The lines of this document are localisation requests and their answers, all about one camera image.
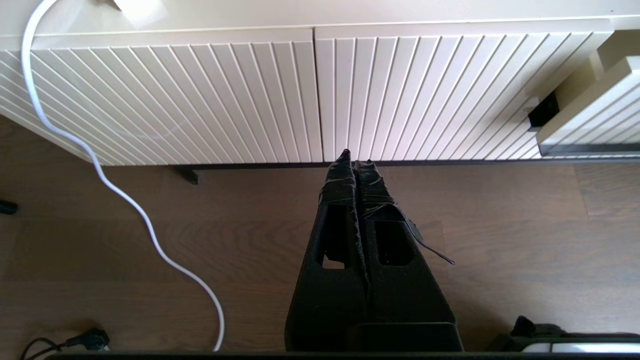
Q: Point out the cream ribbed drawer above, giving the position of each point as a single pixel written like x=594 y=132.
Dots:
x=590 y=115

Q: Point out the white power adapter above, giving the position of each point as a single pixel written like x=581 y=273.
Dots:
x=142 y=11

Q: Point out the white ribbed sideboard cabinet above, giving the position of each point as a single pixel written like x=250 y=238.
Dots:
x=300 y=12

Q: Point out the black white robot base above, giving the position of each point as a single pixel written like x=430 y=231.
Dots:
x=535 y=334

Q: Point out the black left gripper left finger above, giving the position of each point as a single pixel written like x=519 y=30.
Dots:
x=330 y=300

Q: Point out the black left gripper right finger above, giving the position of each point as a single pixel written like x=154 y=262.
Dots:
x=410 y=295

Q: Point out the cream ribbed cabinet front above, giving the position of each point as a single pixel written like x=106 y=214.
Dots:
x=425 y=100
x=175 y=100

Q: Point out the black furniture foot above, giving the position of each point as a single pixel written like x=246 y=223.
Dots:
x=7 y=207

